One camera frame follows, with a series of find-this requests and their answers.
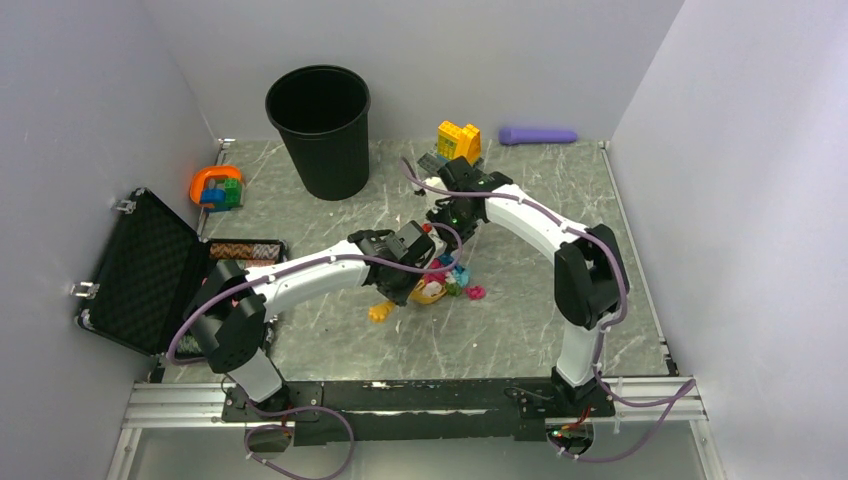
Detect yellow slotted scoop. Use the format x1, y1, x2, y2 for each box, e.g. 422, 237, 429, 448
368, 280, 446, 323

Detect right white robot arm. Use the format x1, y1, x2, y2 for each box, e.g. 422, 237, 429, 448
422, 160, 629, 416

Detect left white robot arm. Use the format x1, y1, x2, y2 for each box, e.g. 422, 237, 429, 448
166, 221, 463, 420

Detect large magenta paper scrap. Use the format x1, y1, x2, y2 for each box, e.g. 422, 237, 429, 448
424, 259, 453, 284

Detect white twisted paper scrap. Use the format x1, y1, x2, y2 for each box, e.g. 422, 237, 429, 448
422, 281, 444, 298

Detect light blue paper scrap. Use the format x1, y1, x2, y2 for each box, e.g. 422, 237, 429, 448
452, 266, 470, 288

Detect small green paper scrap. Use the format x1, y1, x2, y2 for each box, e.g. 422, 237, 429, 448
444, 283, 464, 297

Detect yellow toy brick tower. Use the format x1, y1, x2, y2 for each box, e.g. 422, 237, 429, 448
417, 121, 483, 175

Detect purple cylinder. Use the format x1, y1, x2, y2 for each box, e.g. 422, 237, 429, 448
498, 127, 579, 146

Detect black plastic bucket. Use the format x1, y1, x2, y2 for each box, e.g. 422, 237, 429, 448
264, 65, 371, 201

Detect black poker chip case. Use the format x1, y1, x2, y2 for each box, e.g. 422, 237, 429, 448
71, 188, 288, 356

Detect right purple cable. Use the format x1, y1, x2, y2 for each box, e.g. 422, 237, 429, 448
399, 157, 697, 465

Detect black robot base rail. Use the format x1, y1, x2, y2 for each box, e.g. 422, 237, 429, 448
221, 377, 615, 446

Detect orange ring toy blocks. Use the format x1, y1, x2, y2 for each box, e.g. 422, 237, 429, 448
188, 165, 246, 213

